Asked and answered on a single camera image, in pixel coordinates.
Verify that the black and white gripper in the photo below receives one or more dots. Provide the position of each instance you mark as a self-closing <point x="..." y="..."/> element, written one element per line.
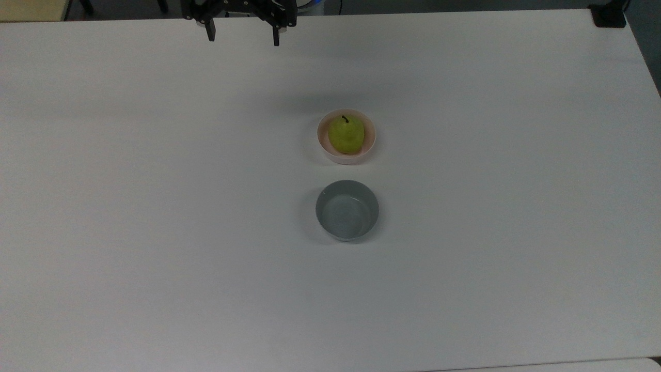
<point x="240" y="6"/>

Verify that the green pear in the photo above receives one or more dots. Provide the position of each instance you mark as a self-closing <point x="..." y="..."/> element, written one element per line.
<point x="346" y="135"/>

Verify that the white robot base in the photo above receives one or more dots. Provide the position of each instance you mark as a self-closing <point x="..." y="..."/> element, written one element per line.
<point x="311" y="3"/>

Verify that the pink bowl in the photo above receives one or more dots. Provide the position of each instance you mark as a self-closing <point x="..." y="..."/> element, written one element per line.
<point x="324" y="147"/>

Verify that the grey bowl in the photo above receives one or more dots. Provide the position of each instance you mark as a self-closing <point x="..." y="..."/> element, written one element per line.
<point x="346" y="214"/>

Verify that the dark chair leg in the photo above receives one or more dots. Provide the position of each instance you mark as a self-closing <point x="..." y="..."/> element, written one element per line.
<point x="87" y="5"/>
<point x="162" y="5"/>

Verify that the beige furniture panel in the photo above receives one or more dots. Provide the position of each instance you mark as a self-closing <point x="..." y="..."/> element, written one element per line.
<point x="31" y="9"/>

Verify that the black table clamp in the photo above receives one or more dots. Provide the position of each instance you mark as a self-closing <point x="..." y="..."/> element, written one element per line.
<point x="609" y="16"/>

